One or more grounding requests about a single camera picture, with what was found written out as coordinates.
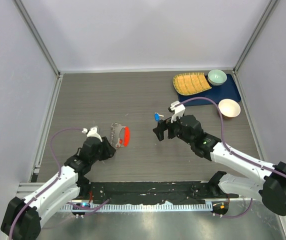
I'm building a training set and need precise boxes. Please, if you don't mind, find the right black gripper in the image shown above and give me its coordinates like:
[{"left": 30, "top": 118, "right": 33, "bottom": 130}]
[{"left": 153, "top": 112, "right": 194, "bottom": 146}]

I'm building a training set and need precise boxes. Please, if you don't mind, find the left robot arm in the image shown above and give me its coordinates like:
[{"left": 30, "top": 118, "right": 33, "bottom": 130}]
[{"left": 0, "top": 136, "right": 116, "bottom": 240}]

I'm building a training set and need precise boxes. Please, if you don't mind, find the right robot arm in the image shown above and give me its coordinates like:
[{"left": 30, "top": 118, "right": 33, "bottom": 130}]
[{"left": 153, "top": 115, "right": 286, "bottom": 216}]

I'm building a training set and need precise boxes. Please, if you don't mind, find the blue tagged key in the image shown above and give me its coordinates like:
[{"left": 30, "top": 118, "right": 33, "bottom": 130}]
[{"left": 154, "top": 112, "right": 164, "bottom": 122}]

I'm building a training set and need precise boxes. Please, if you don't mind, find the yellow woven bamboo plate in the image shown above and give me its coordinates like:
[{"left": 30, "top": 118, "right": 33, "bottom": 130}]
[{"left": 172, "top": 72, "right": 212, "bottom": 96}]

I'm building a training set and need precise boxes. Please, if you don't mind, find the brown white bowl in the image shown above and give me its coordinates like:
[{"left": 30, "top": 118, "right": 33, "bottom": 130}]
[{"left": 218, "top": 98, "right": 241, "bottom": 119}]

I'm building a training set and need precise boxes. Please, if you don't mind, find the light green bowl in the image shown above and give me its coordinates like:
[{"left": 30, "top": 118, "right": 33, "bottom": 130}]
[{"left": 207, "top": 69, "right": 227, "bottom": 86}]

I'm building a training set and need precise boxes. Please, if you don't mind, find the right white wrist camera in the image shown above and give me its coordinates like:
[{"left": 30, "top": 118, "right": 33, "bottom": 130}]
[{"left": 168, "top": 100, "right": 186, "bottom": 123}]

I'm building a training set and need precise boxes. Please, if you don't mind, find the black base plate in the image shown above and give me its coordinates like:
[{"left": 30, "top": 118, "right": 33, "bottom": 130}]
[{"left": 89, "top": 181, "right": 239, "bottom": 205}]

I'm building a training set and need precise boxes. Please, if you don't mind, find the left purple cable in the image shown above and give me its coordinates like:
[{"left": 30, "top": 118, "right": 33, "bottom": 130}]
[{"left": 9, "top": 127, "right": 85, "bottom": 240}]

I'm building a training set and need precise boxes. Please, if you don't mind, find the purple cable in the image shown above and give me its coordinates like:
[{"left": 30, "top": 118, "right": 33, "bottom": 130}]
[
  {"left": 179, "top": 96, "right": 286, "bottom": 218},
  {"left": 9, "top": 127, "right": 85, "bottom": 240}
]

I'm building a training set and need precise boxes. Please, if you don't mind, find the white slotted cable duct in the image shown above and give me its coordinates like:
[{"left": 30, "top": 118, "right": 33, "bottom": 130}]
[{"left": 58, "top": 201, "right": 213, "bottom": 213}]

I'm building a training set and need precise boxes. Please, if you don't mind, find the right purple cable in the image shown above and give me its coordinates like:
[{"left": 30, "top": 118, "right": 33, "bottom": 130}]
[{"left": 179, "top": 96, "right": 286, "bottom": 218}]

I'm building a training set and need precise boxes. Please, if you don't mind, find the right aluminium frame post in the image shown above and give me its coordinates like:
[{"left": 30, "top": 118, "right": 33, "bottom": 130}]
[{"left": 233, "top": 0, "right": 279, "bottom": 74}]

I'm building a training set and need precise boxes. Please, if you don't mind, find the aluminium frame post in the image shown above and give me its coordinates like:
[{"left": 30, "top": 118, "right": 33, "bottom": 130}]
[
  {"left": 233, "top": 0, "right": 279, "bottom": 74},
  {"left": 12, "top": 0, "right": 61, "bottom": 78}
]

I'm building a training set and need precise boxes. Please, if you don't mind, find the left aluminium frame post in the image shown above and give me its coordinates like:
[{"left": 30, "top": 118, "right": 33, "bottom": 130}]
[{"left": 12, "top": 0, "right": 61, "bottom": 78}]

